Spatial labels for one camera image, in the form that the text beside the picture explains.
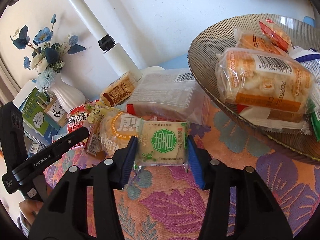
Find pork floss toast packet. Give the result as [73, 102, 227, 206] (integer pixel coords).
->
[236, 104, 312, 135]

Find green label cracker packet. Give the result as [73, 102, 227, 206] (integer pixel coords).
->
[135, 120, 190, 167]

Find orange printed bread packet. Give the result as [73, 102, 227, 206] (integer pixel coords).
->
[215, 48, 316, 114]

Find large clear bread bag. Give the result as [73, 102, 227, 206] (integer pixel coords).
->
[126, 68, 210, 125]

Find blue white red snack bag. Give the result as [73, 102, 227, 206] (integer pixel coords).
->
[288, 46, 320, 85]

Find red guoba crisps bag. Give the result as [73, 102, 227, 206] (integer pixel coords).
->
[67, 102, 95, 133]

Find pork floss cake packet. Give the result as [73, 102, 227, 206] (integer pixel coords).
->
[259, 18, 293, 52]

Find person's left hand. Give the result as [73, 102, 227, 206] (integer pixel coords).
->
[19, 199, 43, 225]

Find stack of books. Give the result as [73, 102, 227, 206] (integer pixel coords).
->
[24, 130, 61, 158]

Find green English grammar book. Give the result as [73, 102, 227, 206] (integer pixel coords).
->
[13, 80, 60, 146]

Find bamboo pen holder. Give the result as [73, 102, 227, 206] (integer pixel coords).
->
[37, 96, 68, 127]

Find red wafer packet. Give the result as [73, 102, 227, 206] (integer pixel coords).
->
[84, 122, 103, 158]

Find white ribbed vase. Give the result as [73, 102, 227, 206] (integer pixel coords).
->
[49, 74, 86, 114]

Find floral woven table mat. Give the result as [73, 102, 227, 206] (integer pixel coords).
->
[43, 102, 320, 240]

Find yellow label snack packet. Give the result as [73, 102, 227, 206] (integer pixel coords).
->
[86, 100, 117, 126]

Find round crisps bag orange label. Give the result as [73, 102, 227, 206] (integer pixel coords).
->
[99, 108, 140, 157]

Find blue artificial flowers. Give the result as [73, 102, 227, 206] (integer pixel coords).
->
[10, 15, 86, 92]

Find green white snack packet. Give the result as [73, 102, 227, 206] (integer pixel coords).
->
[306, 99, 320, 142]

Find tan rice cake bar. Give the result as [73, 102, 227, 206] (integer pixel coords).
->
[100, 72, 137, 107]

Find brown ribbed glass bowl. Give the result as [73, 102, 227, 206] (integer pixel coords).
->
[188, 14, 319, 165]

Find white lamp post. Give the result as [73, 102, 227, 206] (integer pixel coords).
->
[53, 0, 166, 81]

